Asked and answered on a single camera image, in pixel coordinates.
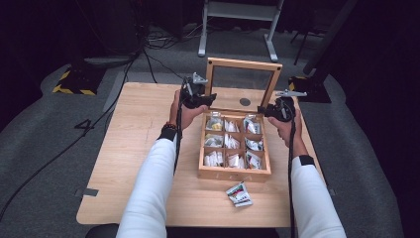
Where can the group of small sachets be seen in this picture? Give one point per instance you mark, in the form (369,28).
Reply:
(231,142)

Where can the person's right hand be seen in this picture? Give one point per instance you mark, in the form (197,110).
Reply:
(292,135)

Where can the grey tape piece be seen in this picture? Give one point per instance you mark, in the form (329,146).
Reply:
(88,192)

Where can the black tripod legs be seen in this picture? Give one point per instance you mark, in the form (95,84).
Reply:
(302,46)

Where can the wooden compartment box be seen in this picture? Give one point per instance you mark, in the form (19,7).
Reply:
(231,174)

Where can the black yellow striped base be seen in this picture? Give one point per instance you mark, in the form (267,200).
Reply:
(313,92)
(79,82)

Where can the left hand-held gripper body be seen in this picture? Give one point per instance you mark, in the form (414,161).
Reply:
(192,92)

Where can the wooden glass box lid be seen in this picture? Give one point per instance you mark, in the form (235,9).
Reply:
(210,76)

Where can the person's left hand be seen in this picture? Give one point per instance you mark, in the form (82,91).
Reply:
(185,115)

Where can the black wristband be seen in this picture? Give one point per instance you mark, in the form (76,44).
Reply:
(167,134)
(307,160)

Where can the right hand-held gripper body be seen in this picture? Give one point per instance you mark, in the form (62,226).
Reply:
(284,109)

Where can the white metal stand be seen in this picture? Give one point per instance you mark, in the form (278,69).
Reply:
(241,11)

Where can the black slanted pole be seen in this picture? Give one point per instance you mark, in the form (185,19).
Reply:
(330,36)

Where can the grey stand base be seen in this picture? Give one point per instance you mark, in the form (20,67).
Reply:
(105,60)

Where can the white tea packets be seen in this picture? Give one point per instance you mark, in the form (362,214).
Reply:
(239,195)

